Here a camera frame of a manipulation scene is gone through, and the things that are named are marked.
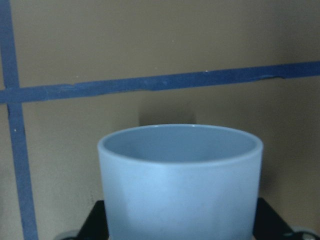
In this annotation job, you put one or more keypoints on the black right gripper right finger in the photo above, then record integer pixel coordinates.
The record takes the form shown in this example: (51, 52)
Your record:
(268, 225)

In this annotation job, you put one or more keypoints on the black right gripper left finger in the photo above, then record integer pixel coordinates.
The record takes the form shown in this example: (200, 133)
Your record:
(95, 226)

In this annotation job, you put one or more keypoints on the light blue plastic cup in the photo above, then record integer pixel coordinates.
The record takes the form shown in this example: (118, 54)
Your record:
(180, 182)

